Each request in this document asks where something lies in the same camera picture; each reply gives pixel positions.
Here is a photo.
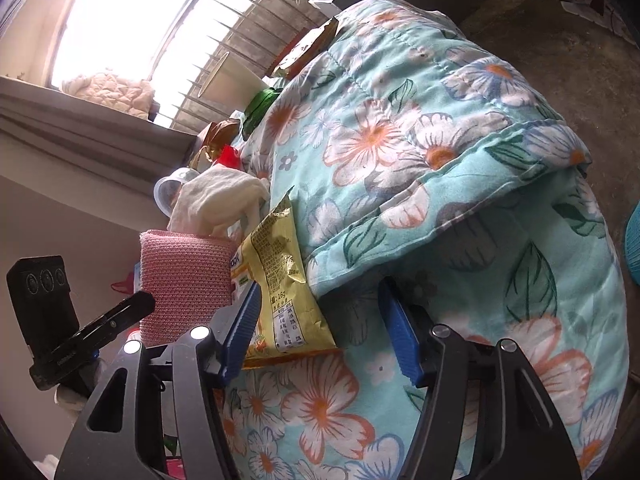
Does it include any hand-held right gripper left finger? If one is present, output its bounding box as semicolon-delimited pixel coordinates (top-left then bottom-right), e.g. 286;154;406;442
54;281;264;480

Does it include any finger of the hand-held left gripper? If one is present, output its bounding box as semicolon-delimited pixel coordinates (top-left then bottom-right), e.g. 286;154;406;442
75;291;157;353

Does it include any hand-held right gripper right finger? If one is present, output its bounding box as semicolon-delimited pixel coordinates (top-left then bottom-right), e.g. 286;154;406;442
377;276;585;480

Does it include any yellow snack packet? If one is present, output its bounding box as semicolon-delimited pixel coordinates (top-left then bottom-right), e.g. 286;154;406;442
231;191;343;370

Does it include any pink knitted cloth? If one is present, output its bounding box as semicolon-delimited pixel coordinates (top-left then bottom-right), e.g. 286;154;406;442
138;229;238;348

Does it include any blue plastic basket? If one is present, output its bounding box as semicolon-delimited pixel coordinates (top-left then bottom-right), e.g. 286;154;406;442
625;210;640;286

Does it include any red mesh flower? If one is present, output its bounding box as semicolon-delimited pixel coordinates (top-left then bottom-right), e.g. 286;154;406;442
111;271;141;295

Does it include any clear plastic cup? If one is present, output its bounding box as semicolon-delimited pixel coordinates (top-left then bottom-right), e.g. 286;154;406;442
153;169;201;217

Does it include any white crumpled cloth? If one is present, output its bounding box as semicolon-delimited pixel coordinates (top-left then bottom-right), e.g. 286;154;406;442
166;165;271;237

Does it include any white fluffy cloth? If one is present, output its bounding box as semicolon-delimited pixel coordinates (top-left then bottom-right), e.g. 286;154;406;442
37;452;63;480

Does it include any small red plastic item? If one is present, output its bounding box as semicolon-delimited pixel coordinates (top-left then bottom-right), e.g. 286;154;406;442
215;145;243;170

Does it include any gold brown foil wrapper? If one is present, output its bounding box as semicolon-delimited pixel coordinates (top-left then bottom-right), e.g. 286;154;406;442
189;119;241;168

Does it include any white quilted jacket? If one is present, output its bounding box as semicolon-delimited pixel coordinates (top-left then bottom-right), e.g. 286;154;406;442
61;72;157;120

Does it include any floral teal blanket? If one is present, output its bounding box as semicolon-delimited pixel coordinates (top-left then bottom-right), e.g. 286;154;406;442
215;0;631;480

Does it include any white paper cup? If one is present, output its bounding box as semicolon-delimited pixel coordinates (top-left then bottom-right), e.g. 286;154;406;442
197;51;266;98

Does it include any brown snack packet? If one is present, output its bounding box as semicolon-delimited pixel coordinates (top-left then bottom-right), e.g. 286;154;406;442
272;17;340;78

